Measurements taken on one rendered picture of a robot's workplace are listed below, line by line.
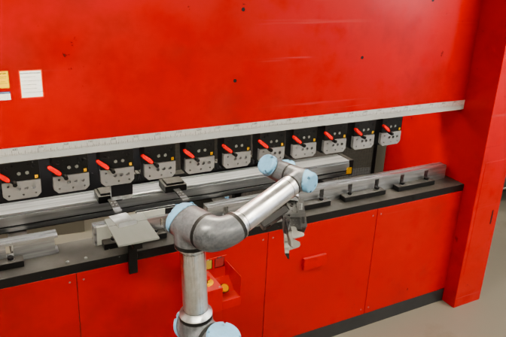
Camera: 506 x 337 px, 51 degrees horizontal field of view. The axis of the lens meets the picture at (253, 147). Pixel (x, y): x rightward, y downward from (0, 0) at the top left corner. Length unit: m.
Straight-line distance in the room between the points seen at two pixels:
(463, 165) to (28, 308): 2.62
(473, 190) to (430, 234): 0.39
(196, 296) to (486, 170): 2.28
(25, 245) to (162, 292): 0.67
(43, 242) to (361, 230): 1.73
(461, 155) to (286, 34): 1.55
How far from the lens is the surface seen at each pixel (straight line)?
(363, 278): 3.41
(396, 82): 3.15
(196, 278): 1.80
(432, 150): 3.82
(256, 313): 3.07
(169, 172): 2.56
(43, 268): 2.52
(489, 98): 3.48
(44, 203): 2.85
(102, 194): 2.78
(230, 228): 1.62
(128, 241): 2.40
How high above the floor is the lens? 2.16
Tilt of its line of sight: 19 degrees down
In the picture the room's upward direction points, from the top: 3 degrees clockwise
